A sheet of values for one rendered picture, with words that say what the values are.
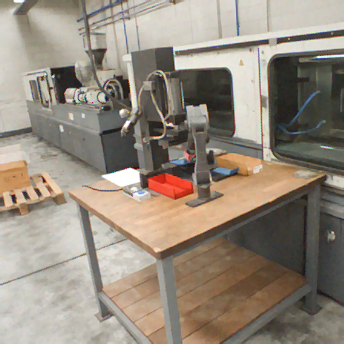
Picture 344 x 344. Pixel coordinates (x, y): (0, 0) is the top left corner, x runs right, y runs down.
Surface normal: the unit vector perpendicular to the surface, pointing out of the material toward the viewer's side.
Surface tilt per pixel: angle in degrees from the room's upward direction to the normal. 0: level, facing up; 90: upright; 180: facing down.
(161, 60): 90
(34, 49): 90
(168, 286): 90
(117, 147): 90
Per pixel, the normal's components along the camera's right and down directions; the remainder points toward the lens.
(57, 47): 0.54, 0.20
